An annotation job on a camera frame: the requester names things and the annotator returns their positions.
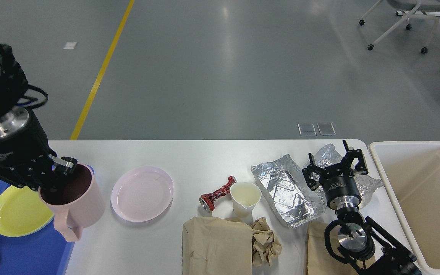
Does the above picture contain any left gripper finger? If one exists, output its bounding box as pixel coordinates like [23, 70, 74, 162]
[0, 164, 41, 190]
[50, 155, 78, 182]

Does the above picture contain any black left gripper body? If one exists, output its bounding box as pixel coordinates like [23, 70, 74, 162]
[0, 108, 54, 188]

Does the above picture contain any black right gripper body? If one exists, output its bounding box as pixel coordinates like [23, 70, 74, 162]
[319, 164, 362, 210]

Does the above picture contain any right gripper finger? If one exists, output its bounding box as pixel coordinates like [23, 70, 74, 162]
[341, 140, 369, 176]
[302, 153, 325, 191]

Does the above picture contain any pink mug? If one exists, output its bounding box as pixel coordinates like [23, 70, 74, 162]
[38, 163, 105, 242]

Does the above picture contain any pink plate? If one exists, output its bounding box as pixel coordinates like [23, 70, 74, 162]
[110, 167, 174, 222]

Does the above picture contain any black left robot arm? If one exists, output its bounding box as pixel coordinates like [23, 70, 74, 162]
[0, 43, 78, 193]

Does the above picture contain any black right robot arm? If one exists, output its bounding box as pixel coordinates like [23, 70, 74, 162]
[302, 140, 422, 275]

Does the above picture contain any crumpled clear plastic wrap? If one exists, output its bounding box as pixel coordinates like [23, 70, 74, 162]
[304, 143, 383, 211]

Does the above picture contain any yellow plate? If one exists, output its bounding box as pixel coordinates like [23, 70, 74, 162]
[0, 186, 54, 238]

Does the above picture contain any aluminium foil tray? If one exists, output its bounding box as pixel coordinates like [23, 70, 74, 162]
[250, 154, 327, 228]

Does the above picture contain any clear floor plate left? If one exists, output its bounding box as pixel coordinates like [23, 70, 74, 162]
[298, 123, 317, 136]

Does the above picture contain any clear floor plate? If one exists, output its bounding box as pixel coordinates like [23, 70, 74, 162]
[317, 123, 336, 136]
[298, 123, 317, 136]

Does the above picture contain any clear floor plate right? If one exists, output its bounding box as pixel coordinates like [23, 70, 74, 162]
[317, 123, 336, 136]

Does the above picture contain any beige plastic bin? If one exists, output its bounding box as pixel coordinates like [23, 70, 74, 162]
[369, 141, 440, 275]

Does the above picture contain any white paper cup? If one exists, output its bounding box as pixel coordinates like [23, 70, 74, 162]
[230, 182, 262, 224]

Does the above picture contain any brown paper bag right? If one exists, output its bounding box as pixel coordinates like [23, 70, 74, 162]
[307, 221, 357, 275]

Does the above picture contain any blue plastic tray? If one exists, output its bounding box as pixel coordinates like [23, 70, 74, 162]
[0, 181, 74, 275]

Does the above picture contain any crumpled brown paper ball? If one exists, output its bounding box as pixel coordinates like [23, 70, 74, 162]
[250, 217, 282, 267]

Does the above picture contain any crushed red can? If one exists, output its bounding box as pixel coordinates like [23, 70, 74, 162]
[199, 176, 237, 213]

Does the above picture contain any white floor tape patch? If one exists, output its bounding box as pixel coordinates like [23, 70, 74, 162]
[63, 42, 78, 49]

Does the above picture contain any large brown paper bag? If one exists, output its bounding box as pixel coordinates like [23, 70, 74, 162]
[182, 217, 253, 275]

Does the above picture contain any white office chair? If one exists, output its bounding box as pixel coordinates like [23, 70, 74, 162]
[367, 0, 440, 54]

